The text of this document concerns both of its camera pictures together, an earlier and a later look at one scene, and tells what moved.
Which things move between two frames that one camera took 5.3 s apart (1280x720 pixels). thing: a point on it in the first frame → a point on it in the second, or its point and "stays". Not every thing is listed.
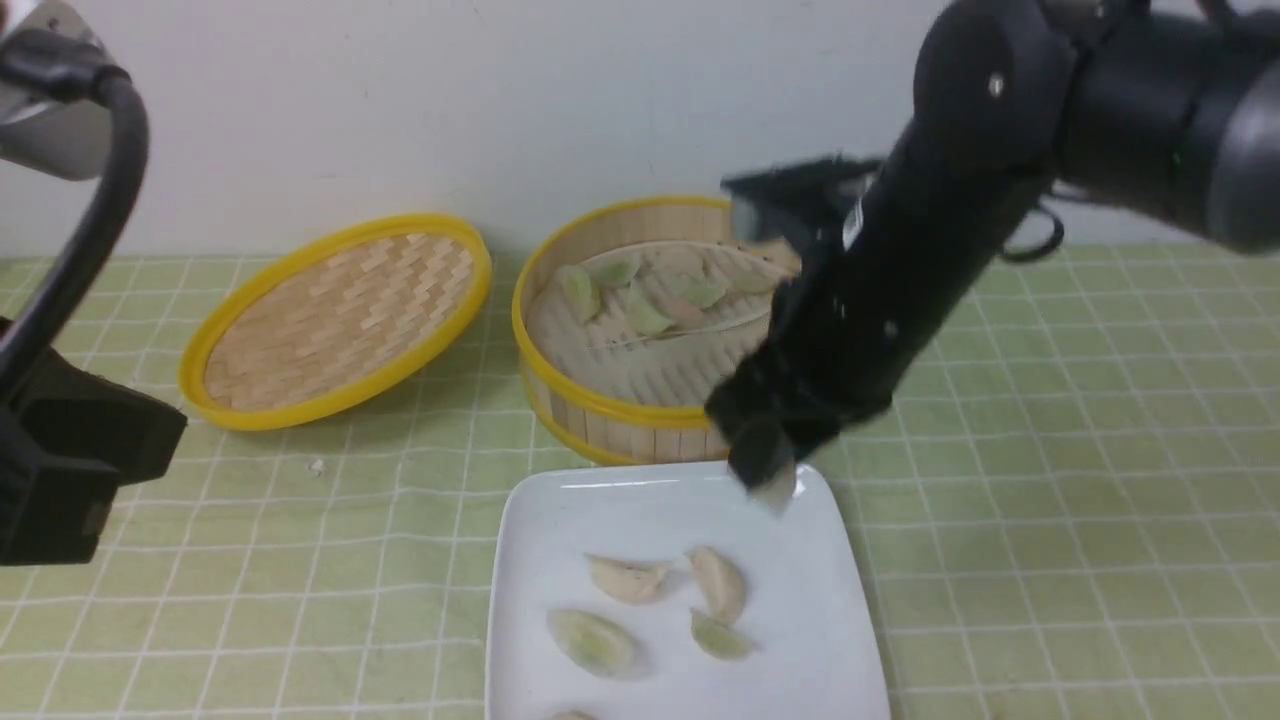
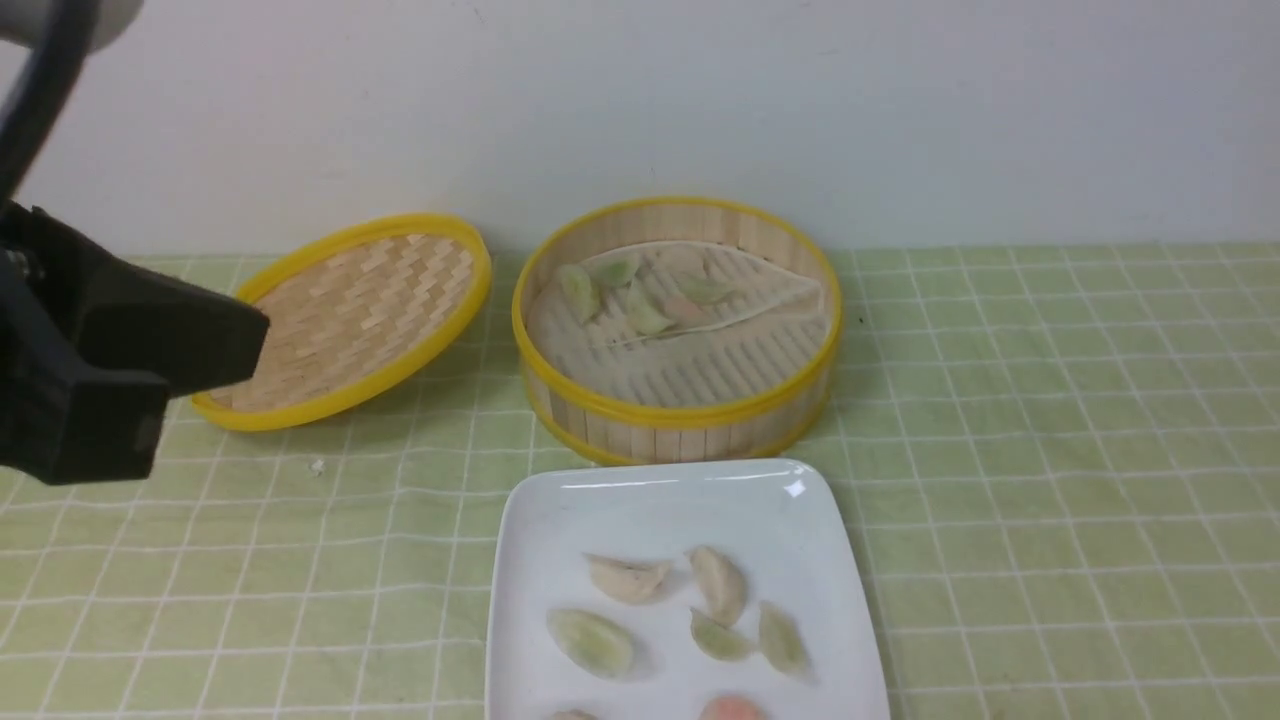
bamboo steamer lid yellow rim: [335, 322] stays
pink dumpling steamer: [686, 312] stays
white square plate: [668, 591] stays
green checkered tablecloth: [1071, 505] stays
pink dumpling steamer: [776, 494] → [733, 707]
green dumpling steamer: [756, 280] → [783, 644]
